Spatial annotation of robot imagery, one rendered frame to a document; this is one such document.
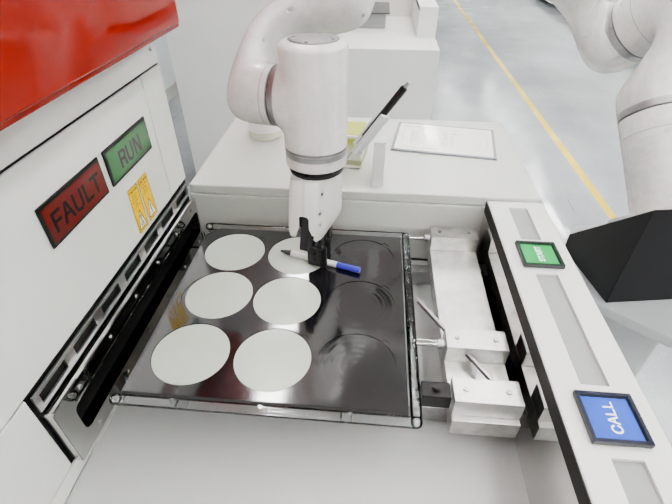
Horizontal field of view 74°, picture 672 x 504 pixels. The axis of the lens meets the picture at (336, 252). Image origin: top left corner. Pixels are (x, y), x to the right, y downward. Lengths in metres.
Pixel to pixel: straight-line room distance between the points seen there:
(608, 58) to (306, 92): 0.65
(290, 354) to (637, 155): 0.67
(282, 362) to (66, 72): 0.39
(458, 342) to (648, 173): 0.46
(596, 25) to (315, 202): 0.64
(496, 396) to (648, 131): 0.54
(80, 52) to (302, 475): 0.51
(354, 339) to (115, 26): 0.46
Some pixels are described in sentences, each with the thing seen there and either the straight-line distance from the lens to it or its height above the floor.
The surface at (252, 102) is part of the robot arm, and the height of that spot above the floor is 1.17.
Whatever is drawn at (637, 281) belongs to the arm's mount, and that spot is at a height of 0.87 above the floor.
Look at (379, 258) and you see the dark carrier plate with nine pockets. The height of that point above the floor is 0.90.
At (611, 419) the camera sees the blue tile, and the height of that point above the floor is 0.96.
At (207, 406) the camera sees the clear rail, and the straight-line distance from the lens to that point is 0.56.
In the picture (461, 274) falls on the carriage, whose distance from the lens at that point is 0.76.
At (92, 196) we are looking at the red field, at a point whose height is 1.09.
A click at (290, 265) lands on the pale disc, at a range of 0.72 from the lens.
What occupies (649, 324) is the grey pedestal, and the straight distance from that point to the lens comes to 0.90.
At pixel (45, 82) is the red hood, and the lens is 0.47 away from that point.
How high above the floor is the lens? 1.36
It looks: 38 degrees down
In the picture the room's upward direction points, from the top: straight up
